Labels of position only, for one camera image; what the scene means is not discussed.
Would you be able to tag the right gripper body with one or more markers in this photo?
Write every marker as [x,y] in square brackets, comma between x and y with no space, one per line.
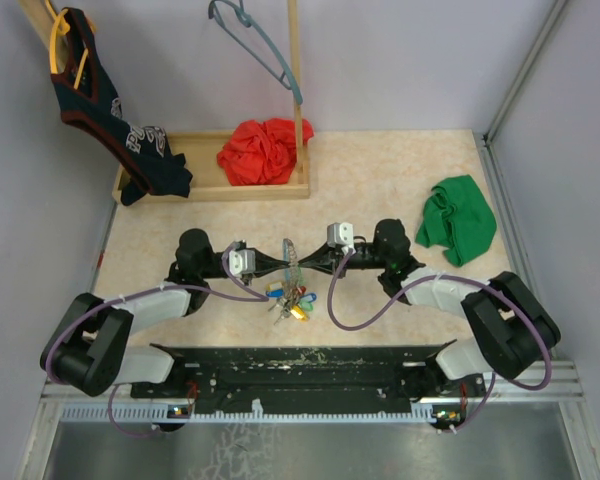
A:
[367,258]

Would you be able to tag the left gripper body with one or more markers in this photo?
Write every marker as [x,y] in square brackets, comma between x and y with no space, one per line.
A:
[215,268]

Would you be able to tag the large metal keyring with keys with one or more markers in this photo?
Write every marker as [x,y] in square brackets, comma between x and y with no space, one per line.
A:
[295,302]

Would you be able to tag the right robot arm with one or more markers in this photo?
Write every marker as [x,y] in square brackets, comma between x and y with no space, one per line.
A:
[510,328]

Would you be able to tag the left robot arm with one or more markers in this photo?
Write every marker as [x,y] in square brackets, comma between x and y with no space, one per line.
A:
[88,349]

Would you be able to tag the green cloth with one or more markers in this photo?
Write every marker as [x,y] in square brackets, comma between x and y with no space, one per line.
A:
[458,218]

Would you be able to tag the wooden rack tray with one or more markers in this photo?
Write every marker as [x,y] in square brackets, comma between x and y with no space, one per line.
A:
[200,148]

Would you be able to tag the red cloth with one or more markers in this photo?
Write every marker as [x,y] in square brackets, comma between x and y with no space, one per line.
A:
[260,153]

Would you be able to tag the navy tank top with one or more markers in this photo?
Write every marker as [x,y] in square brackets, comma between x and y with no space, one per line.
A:
[144,153]

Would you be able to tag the yellow clothes hanger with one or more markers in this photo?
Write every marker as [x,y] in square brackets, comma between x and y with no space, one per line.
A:
[57,43]

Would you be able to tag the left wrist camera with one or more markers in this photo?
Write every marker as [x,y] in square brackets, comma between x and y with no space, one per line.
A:
[241,260]

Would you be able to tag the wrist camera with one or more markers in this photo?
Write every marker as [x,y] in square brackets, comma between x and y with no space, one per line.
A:
[241,260]
[341,235]

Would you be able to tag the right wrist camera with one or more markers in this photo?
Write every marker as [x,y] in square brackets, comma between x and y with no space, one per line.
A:
[341,235]

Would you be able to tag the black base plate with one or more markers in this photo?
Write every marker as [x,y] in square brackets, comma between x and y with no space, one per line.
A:
[302,380]

